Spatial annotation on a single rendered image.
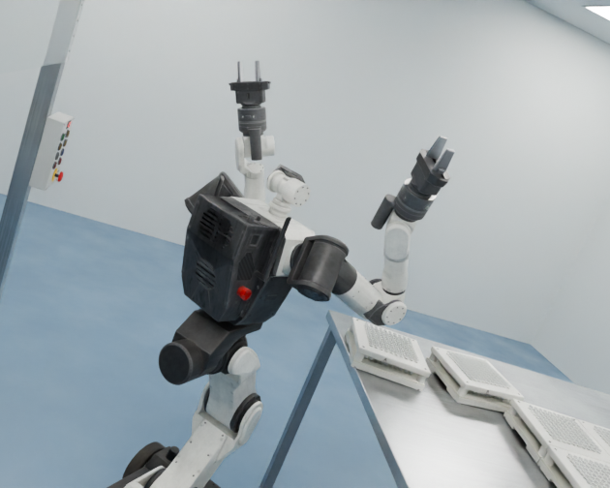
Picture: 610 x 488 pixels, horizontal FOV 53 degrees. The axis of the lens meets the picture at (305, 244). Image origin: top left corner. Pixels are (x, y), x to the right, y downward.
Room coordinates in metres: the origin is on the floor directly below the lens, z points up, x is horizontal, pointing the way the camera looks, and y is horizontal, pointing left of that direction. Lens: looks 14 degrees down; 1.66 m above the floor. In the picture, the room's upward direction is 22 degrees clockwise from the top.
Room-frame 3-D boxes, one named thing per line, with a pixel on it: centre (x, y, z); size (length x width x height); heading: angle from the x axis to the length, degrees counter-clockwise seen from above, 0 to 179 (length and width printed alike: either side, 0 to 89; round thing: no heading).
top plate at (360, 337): (1.90, -0.38, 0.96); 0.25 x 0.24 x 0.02; 6
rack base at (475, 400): (1.97, -0.71, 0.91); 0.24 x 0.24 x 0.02; 21
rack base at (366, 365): (1.90, -0.38, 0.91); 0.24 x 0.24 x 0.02; 6
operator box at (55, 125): (2.15, 0.99, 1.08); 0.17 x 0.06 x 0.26; 15
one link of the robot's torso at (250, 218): (1.59, 0.14, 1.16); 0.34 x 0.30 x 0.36; 55
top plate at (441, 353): (1.97, -0.71, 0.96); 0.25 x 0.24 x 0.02; 21
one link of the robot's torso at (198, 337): (1.56, 0.14, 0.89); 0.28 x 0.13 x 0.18; 156
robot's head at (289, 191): (1.64, 0.10, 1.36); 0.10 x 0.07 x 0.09; 55
